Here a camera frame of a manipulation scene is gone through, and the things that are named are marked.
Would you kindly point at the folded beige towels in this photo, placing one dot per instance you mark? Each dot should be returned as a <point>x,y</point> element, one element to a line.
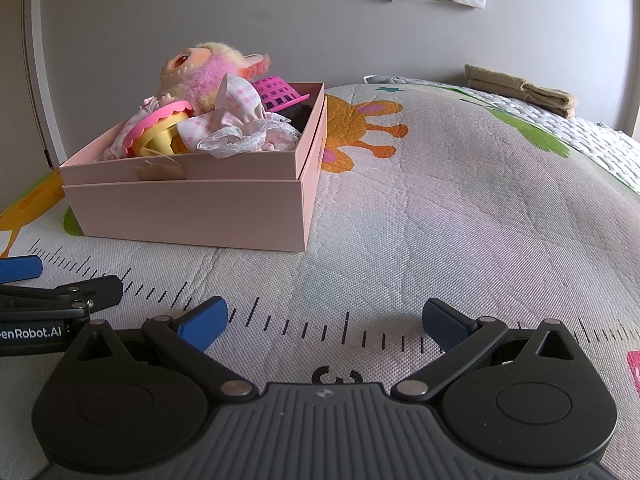
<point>520,89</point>

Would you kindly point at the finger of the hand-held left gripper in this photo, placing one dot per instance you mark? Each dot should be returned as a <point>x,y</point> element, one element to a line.
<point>20,269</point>
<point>95,292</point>

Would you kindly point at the pink and yellow round toy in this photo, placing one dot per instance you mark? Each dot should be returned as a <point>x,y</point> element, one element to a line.
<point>160,132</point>

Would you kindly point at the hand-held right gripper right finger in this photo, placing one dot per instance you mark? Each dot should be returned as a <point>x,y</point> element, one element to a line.
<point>445,322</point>

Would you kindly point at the pink furry plush doll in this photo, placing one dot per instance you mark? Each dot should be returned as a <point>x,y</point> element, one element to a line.
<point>200,75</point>

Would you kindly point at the pink cardboard box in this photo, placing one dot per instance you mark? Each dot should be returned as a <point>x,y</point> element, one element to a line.
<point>200,210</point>

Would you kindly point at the pink plastic basket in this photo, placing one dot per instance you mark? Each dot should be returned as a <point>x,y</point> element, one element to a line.
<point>275,90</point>

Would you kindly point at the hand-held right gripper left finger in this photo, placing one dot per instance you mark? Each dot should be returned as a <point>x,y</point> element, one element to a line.
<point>205,322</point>

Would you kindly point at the white door frame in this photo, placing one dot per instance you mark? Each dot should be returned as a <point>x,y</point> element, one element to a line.
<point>42,85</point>

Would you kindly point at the black plush toy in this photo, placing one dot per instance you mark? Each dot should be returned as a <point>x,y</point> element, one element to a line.
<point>305,115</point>

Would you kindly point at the white quilted bed cover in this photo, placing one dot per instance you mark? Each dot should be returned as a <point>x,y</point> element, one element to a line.
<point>590,135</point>

